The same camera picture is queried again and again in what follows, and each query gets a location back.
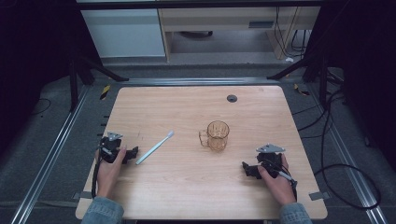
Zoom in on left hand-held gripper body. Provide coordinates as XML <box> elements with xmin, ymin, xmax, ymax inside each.
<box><xmin>98</xmin><ymin>131</ymin><xmax>124</xmax><ymax>164</ymax></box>

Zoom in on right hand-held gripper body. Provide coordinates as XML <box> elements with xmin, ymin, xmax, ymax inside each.
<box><xmin>255</xmin><ymin>143</ymin><xmax>286</xmax><ymax>179</ymax></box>

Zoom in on person's left hand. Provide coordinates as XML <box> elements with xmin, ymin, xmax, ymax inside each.
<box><xmin>94</xmin><ymin>147</ymin><xmax>127</xmax><ymax>199</ymax></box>

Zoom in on person's right hand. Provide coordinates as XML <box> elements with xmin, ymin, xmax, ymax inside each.
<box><xmin>257</xmin><ymin>153</ymin><xmax>297</xmax><ymax>206</ymax></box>

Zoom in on light blue toothbrush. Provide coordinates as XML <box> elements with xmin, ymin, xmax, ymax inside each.
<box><xmin>134</xmin><ymin>130</ymin><xmax>175</xmax><ymax>166</ymax></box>

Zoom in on clear amber plastic cup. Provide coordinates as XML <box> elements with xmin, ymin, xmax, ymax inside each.
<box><xmin>198</xmin><ymin>119</ymin><xmax>231</xmax><ymax>153</ymax></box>

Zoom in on grey tape piece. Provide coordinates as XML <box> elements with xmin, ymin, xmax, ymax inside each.
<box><xmin>72</xmin><ymin>191</ymin><xmax>94</xmax><ymax>201</ymax></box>
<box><xmin>308</xmin><ymin>190</ymin><xmax>331</xmax><ymax>202</ymax></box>

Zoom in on yellow black tape strip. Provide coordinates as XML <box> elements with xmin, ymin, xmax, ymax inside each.
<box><xmin>292</xmin><ymin>82</ymin><xmax>311</xmax><ymax>97</ymax></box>
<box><xmin>99</xmin><ymin>84</ymin><xmax>111</xmax><ymax>102</ymax></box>

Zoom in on black metal stand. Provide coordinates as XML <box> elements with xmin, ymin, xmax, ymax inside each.
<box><xmin>68</xmin><ymin>54</ymin><xmax>131</xmax><ymax>112</ymax></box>
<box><xmin>266</xmin><ymin>55</ymin><xmax>331</xmax><ymax>109</ymax></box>

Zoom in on white cabinet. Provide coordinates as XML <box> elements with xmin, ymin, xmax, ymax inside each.
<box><xmin>79</xmin><ymin>7</ymin><xmax>166</xmax><ymax>59</ymax></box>

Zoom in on dark curtain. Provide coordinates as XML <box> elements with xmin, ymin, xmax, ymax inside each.
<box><xmin>303</xmin><ymin>0</ymin><xmax>396</xmax><ymax>169</ymax></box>
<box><xmin>0</xmin><ymin>0</ymin><xmax>104</xmax><ymax>157</ymax></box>

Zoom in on right hand-held gripper black cable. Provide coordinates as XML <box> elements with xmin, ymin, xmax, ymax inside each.
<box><xmin>268</xmin><ymin>159</ymin><xmax>299</xmax><ymax>203</ymax></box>

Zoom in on hand-held gripper black cable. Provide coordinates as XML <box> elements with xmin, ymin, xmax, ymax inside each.
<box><xmin>91</xmin><ymin>143</ymin><xmax>105</xmax><ymax>199</ymax></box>
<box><xmin>268</xmin><ymin>159</ymin><xmax>299</xmax><ymax>203</ymax></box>

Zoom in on left hand-held gripper black cable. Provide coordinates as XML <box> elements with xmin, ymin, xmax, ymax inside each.
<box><xmin>91</xmin><ymin>143</ymin><xmax>105</xmax><ymax>199</ymax></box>

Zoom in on aluminium floor rail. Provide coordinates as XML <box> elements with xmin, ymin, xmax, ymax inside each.
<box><xmin>306</xmin><ymin>83</ymin><xmax>389</xmax><ymax>224</ymax></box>
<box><xmin>120</xmin><ymin>77</ymin><xmax>283</xmax><ymax>87</ymax></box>
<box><xmin>9</xmin><ymin>84</ymin><xmax>92</xmax><ymax>224</ymax></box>

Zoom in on long black floor cable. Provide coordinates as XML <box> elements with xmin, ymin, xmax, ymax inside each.
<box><xmin>292</xmin><ymin>87</ymin><xmax>382</xmax><ymax>211</ymax></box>

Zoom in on black cables under desk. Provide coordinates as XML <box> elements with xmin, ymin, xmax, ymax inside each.
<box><xmin>273</xmin><ymin>6</ymin><xmax>311</xmax><ymax>60</ymax></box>

